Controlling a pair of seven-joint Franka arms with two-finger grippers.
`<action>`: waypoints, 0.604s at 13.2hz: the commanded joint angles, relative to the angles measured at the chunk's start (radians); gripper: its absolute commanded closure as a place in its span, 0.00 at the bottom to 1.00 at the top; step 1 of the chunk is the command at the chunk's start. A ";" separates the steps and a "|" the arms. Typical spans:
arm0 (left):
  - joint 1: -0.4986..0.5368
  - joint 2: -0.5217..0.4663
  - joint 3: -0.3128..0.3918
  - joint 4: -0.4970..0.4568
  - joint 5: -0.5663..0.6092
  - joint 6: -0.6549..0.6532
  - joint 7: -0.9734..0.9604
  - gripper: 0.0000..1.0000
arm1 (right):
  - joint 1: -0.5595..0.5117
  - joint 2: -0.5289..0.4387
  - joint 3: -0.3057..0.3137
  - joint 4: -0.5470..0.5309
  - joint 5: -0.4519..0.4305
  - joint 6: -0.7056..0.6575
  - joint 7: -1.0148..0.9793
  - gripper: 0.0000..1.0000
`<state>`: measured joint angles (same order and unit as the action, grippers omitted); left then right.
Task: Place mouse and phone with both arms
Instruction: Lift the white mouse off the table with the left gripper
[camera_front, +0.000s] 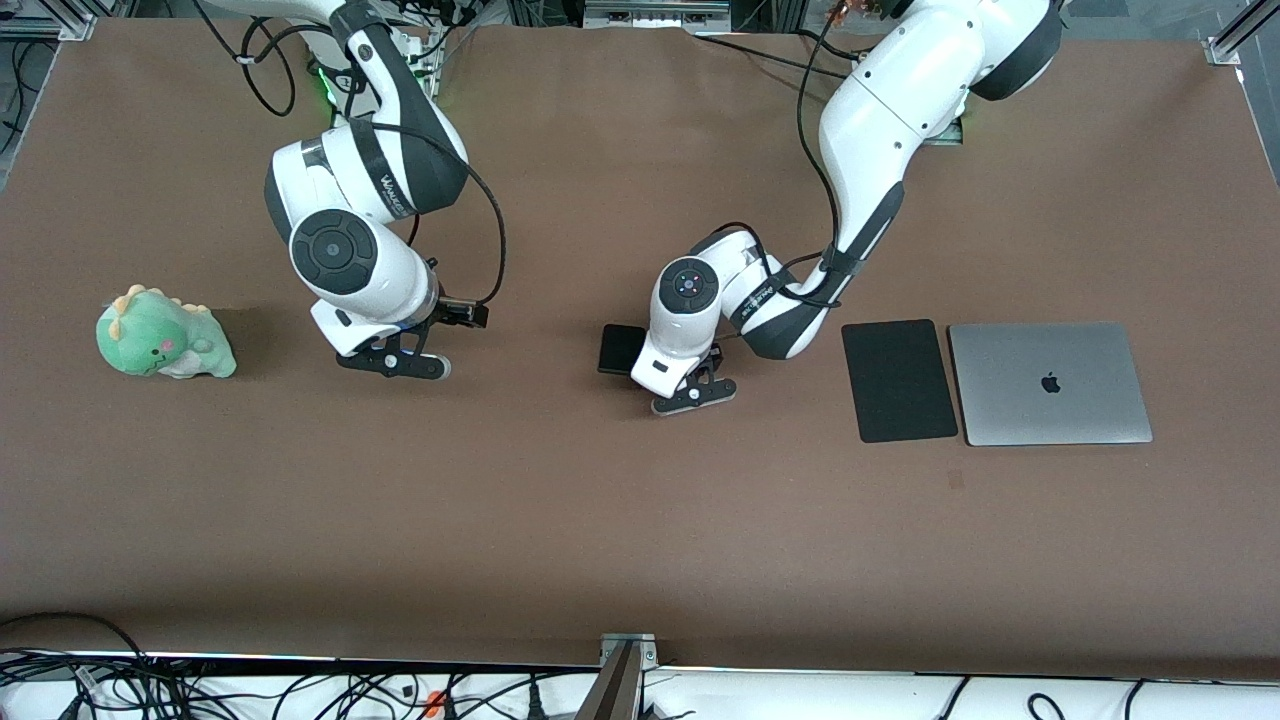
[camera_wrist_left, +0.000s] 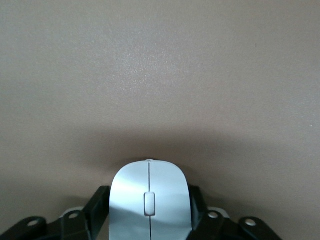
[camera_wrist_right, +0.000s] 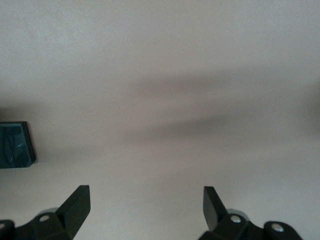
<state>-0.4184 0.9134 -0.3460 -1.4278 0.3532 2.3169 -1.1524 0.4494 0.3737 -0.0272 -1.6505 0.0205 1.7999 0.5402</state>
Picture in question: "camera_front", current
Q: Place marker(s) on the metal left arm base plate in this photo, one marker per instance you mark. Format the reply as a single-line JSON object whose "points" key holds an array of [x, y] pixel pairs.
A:
{"points": [[952, 133]]}

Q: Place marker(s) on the aluminium frame profile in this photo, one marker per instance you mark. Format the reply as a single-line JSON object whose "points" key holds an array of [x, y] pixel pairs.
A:
{"points": [[50, 20], [1240, 35]]}

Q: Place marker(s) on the small black phone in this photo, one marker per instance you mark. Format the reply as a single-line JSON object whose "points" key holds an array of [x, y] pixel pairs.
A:
{"points": [[618, 350]]}

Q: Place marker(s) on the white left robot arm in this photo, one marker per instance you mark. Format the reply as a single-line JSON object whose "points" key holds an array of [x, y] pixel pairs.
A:
{"points": [[900, 100]]}

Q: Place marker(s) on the aluminium table edge bracket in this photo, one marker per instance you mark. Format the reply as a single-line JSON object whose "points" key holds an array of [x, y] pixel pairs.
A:
{"points": [[625, 660]]}

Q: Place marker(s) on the silver laptop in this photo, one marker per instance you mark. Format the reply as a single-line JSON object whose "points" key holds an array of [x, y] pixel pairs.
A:
{"points": [[1050, 385]]}

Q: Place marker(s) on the green dinosaur plush toy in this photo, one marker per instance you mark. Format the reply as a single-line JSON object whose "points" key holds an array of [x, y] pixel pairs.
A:
{"points": [[150, 340]]}

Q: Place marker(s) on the black mouse pad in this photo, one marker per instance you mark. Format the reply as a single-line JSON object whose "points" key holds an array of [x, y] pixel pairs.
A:
{"points": [[898, 380]]}

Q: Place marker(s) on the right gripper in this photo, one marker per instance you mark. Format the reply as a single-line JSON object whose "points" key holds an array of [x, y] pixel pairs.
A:
{"points": [[447, 313]]}

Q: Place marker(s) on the grey electronics box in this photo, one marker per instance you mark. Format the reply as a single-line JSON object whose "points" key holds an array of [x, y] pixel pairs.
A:
{"points": [[655, 12]]}

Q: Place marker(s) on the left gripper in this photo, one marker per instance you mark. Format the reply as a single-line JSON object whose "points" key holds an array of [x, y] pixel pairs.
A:
{"points": [[715, 361]]}

